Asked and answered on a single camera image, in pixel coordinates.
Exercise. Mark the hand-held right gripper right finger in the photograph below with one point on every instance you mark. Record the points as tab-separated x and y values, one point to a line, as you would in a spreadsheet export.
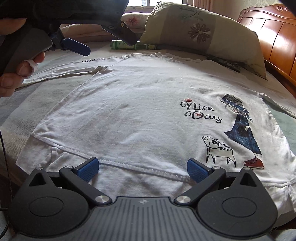
196	170

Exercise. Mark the wooden headboard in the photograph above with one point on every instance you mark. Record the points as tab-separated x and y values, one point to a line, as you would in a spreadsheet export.
277	37

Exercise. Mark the pink striped curtain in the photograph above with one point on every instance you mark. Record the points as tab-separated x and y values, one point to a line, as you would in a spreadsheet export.
200	2

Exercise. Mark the phone in cartoon case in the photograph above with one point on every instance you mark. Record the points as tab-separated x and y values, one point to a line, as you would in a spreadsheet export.
224	63

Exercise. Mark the person's left hand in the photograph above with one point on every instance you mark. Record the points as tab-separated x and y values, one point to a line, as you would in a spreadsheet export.
11	83

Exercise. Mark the green glass bottle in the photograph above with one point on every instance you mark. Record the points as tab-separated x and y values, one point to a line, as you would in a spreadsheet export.
124	45

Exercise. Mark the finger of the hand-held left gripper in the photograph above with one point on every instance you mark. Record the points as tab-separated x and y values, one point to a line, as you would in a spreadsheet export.
76	46
122	33

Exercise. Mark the window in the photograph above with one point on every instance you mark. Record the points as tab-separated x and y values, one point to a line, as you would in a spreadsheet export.
166	2

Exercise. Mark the folded pink floral quilt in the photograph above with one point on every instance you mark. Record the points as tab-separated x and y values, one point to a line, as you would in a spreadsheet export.
134	22

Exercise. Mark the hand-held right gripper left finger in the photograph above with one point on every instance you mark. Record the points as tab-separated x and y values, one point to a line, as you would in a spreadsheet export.
89	169

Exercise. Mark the floral patchwork pillow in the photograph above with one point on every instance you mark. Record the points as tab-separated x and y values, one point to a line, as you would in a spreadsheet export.
219	32

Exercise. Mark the white printed t-shirt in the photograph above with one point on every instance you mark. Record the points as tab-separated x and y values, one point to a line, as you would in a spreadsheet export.
138	111

